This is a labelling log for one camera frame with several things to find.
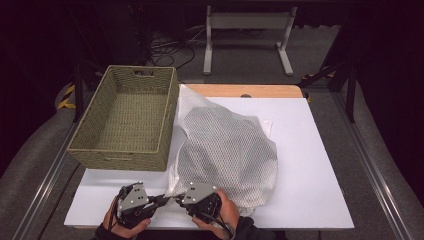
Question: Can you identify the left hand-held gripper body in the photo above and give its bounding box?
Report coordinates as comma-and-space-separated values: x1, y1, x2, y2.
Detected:
114, 181, 162, 230

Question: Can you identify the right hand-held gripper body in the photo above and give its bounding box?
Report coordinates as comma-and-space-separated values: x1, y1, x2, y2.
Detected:
179, 181, 223, 221

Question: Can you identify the white mesh laundry bag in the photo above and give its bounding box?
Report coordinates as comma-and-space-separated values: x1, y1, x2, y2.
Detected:
164, 84, 279, 219

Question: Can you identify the green woven basket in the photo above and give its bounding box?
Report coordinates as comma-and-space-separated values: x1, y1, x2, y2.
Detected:
66, 64, 180, 173

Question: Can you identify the person's left hand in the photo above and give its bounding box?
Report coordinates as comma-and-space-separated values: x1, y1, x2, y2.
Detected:
102, 198, 152, 240

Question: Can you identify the person's right hand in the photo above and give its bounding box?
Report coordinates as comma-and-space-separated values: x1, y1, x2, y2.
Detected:
192, 189, 241, 240

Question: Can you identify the white table mat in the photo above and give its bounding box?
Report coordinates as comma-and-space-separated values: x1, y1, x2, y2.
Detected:
63, 96, 355, 231

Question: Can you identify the black metal stand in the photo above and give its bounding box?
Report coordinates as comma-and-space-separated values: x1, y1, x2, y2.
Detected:
71, 61, 104, 123
298, 59, 358, 124

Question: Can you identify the yellow black floor tape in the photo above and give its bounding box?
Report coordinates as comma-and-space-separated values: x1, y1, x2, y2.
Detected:
57, 83, 77, 110
301, 66, 334, 81

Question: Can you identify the white metal stand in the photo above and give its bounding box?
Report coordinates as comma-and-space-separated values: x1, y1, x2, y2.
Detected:
202, 4, 298, 77

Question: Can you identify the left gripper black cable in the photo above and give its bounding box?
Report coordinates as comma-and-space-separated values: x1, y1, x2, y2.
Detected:
110, 195, 122, 228

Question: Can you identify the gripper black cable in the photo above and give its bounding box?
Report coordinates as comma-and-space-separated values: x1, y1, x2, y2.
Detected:
110, 195, 122, 228
199, 213, 235, 240

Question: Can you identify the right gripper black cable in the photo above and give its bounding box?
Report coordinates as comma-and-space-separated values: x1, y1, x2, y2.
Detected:
199, 213, 235, 240

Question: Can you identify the metal floor rail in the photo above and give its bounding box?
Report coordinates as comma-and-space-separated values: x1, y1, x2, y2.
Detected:
329, 91, 414, 240
11, 123, 79, 240

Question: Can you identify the bundle of floor cables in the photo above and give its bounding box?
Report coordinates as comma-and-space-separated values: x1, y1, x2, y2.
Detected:
146, 28, 208, 69

